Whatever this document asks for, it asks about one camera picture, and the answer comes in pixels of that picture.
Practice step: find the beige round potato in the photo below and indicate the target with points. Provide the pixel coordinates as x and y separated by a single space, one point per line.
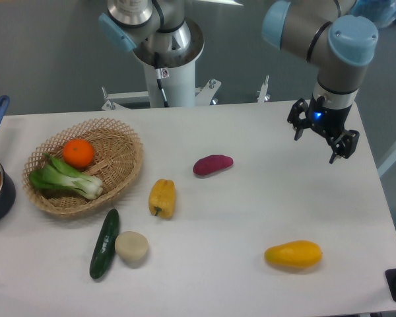
131 246

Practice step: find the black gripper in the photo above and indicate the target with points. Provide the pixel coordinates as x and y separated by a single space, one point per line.
326 122

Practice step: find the yellow bell pepper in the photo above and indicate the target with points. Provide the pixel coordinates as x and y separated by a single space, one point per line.
162 199

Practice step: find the orange tangerine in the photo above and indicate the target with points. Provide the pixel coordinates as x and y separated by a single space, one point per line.
78 153

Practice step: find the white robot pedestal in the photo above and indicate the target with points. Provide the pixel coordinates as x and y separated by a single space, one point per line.
168 60

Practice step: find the blue plastic bag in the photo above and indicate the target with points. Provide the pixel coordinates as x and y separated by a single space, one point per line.
381 12

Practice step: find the green cucumber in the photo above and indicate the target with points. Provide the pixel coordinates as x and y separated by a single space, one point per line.
104 250

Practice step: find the green bok choy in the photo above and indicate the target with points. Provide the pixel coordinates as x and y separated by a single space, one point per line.
58 175

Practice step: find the purple sweet potato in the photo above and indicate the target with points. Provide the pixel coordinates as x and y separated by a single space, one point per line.
212 164

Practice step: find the yellow mango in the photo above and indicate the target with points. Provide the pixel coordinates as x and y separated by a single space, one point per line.
299 254

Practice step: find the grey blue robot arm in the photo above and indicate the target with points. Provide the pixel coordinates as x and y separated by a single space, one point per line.
323 33

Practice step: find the woven wicker basket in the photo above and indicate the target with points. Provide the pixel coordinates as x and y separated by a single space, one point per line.
118 156

